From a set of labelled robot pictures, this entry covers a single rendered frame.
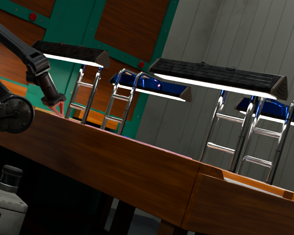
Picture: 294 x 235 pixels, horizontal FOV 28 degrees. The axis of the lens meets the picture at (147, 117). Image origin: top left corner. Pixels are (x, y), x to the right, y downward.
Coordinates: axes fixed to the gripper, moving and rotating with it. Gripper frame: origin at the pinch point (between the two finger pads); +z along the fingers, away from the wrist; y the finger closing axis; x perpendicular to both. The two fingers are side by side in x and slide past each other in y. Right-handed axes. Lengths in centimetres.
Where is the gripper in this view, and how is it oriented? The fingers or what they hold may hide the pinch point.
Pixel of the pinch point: (61, 114)
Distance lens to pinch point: 248.8
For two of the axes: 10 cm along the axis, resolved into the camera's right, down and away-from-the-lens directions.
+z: 3.3, 8.2, 4.7
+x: -6.9, 5.5, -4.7
